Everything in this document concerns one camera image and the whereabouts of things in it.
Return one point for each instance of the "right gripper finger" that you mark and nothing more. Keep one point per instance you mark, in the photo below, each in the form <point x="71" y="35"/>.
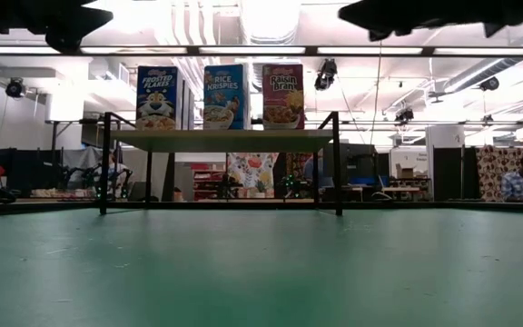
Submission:
<point x="362" y="23"/>
<point x="359" y="12"/>

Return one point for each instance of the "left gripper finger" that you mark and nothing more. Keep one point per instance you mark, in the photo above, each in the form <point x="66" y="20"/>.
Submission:
<point x="91" y="14"/>
<point x="91" y="26"/>

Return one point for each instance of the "Raisin Bran cereal box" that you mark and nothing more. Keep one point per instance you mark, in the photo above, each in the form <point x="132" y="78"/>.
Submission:
<point x="283" y="104"/>

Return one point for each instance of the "Rice Krispies cereal box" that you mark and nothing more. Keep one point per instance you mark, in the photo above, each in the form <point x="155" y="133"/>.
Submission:
<point x="223" y="100"/>

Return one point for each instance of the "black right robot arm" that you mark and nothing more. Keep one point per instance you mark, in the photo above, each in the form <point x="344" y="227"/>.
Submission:
<point x="506" y="11"/>

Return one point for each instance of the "black round ceiling fixture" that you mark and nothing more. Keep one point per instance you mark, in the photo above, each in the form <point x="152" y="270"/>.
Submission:
<point x="15" y="88"/>

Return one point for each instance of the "black ceiling spotlight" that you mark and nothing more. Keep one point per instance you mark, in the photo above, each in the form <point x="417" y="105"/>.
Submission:
<point x="490" y="84"/>
<point x="404" y="115"/>

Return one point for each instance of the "white pillar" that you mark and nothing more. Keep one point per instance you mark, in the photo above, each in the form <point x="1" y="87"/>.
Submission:
<point x="443" y="134"/>

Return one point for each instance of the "black cabinet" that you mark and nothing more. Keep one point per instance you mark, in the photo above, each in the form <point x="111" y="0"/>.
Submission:
<point x="348" y="159"/>

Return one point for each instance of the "black monitor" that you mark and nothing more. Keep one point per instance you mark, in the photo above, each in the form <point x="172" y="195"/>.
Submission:
<point x="21" y="163"/>

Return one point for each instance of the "cardboard box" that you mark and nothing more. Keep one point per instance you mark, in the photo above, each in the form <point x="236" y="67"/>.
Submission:
<point x="407" y="171"/>

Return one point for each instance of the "black panel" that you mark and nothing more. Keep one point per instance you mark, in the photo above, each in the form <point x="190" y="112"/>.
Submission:
<point x="447" y="172"/>

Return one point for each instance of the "wooden work table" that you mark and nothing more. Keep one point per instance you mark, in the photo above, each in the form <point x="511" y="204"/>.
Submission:
<point x="402" y="190"/>

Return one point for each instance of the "black tapered stand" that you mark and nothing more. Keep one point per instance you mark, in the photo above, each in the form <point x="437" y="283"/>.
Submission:
<point x="168" y="181"/>

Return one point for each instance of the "floral patterned cloth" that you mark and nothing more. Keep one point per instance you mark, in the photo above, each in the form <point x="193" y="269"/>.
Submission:
<point x="252" y="163"/>

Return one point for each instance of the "red storage rack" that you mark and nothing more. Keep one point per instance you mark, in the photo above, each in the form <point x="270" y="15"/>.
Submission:
<point x="207" y="181"/>

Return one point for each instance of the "black overhead frame bar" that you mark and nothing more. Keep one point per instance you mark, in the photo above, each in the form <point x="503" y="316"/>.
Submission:
<point x="428" y="51"/>

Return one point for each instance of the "black hanging camera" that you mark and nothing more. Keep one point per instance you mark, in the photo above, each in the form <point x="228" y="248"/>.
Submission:
<point x="327" y="72"/>

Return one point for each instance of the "silver ceiling duct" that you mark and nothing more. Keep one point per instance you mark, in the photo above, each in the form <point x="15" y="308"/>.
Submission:
<point x="268" y="32"/>

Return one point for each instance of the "wooden shelf with black frame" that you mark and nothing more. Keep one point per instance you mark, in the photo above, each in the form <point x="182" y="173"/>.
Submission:
<point x="225" y="141"/>

